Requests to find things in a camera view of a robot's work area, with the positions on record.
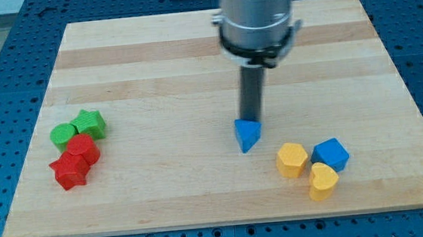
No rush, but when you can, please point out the green star block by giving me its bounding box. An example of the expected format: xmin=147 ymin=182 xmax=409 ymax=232
xmin=70 ymin=109 xmax=106 ymax=140

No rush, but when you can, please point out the green cylinder block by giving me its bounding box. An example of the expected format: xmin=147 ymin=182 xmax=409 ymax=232
xmin=50 ymin=123 xmax=77 ymax=152

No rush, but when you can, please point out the blue cube block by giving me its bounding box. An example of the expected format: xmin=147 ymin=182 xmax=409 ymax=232
xmin=311 ymin=137 xmax=350 ymax=172

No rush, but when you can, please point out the blue triangle block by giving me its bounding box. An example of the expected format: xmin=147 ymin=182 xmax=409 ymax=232
xmin=234 ymin=119 xmax=262 ymax=154

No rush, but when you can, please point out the red star block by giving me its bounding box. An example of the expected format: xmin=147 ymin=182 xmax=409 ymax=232
xmin=49 ymin=151 xmax=90 ymax=190

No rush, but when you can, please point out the yellow heart block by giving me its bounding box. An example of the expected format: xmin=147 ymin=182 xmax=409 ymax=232
xmin=308 ymin=162 xmax=339 ymax=201

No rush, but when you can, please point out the red cylinder block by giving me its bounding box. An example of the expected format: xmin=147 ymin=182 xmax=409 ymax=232
xmin=66 ymin=133 xmax=101 ymax=165

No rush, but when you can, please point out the wooden board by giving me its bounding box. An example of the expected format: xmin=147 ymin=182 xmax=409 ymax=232
xmin=2 ymin=0 xmax=423 ymax=237

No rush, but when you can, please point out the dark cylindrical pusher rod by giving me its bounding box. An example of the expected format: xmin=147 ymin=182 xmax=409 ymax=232
xmin=239 ymin=66 xmax=265 ymax=122

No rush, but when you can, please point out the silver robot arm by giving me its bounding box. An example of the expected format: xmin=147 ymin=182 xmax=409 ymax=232
xmin=212 ymin=0 xmax=302 ymax=122

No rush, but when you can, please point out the yellow hexagon block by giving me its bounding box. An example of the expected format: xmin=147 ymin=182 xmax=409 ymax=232
xmin=276 ymin=143 xmax=308 ymax=178

